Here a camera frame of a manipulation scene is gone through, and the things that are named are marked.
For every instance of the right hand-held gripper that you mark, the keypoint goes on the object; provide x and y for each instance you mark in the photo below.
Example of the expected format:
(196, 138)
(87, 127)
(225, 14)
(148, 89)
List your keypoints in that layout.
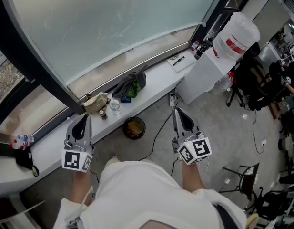
(196, 149)

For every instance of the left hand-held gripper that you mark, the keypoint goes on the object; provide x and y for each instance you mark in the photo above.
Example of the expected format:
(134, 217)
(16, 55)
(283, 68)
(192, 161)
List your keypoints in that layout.
(73, 160)

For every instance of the black round waste bin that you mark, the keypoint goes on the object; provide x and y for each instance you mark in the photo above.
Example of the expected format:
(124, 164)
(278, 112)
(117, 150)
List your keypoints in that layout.
(143, 128)

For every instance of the yellow plastic container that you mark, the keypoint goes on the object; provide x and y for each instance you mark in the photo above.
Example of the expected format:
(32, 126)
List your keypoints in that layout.
(134, 127)

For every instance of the person's right forearm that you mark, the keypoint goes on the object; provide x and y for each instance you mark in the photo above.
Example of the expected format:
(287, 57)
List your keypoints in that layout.
(192, 175)

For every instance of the person's left forearm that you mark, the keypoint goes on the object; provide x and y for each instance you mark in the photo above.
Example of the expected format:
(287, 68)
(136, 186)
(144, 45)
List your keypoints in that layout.
(81, 185)

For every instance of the white power strip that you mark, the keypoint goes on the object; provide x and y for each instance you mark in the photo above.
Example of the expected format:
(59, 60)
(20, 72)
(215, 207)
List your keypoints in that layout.
(172, 100)

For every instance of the brown drink bottle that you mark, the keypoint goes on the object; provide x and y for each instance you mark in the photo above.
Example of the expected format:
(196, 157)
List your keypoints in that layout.
(103, 114)

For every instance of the camouflage fabric bag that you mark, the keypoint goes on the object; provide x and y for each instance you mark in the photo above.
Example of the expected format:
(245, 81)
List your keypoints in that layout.
(94, 102)

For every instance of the clear plastic cup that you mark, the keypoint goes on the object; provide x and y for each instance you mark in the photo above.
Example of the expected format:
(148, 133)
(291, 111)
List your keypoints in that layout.
(115, 106)

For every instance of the white water dispenser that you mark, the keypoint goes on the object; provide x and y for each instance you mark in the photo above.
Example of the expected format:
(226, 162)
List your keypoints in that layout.
(201, 80)

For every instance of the white plastic bag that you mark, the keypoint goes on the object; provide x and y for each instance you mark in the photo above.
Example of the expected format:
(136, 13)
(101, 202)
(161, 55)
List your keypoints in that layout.
(224, 86)

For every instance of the small blue box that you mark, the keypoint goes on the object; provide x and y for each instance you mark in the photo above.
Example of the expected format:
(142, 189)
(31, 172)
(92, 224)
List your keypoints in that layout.
(126, 100)

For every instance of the white paper sheet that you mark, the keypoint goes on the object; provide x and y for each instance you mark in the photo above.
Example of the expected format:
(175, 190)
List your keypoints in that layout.
(182, 67)

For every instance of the clear water bottle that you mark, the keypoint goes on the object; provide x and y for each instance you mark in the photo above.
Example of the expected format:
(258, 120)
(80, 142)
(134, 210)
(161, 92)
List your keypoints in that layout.
(26, 138)
(20, 142)
(17, 147)

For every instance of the small clear floor cup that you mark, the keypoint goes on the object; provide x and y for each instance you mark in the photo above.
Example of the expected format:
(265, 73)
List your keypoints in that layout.
(245, 116)

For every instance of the black wristwatch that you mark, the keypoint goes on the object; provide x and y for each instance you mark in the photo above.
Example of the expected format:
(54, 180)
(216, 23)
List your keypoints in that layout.
(178, 61)

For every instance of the black pouch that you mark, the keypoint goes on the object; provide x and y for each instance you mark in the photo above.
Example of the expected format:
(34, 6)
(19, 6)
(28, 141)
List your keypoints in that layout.
(24, 159)

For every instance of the grey plastic bag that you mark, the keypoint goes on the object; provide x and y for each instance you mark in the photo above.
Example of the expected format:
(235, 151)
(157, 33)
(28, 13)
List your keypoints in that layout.
(127, 82)

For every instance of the white charger plug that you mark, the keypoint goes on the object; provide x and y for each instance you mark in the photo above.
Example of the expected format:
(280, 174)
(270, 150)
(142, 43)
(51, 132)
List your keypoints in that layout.
(227, 181)

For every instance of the red capped drink bottle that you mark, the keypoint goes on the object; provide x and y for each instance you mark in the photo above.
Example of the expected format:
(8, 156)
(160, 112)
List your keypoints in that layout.
(194, 46)

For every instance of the black office chair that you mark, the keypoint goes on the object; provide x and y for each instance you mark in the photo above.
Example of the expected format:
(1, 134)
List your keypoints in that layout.
(246, 75)
(270, 201)

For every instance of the person's white shirt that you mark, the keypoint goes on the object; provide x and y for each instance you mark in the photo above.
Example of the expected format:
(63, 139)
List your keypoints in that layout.
(149, 194)

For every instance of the black framed window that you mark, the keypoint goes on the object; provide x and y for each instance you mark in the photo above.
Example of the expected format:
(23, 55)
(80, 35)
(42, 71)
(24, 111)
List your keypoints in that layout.
(30, 63)

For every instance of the large water dispenser bottle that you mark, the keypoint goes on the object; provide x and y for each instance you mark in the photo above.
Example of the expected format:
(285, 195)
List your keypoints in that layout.
(237, 32)

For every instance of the black camera gimbal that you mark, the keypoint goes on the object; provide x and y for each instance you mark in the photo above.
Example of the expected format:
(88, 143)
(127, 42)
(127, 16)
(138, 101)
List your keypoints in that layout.
(201, 49)

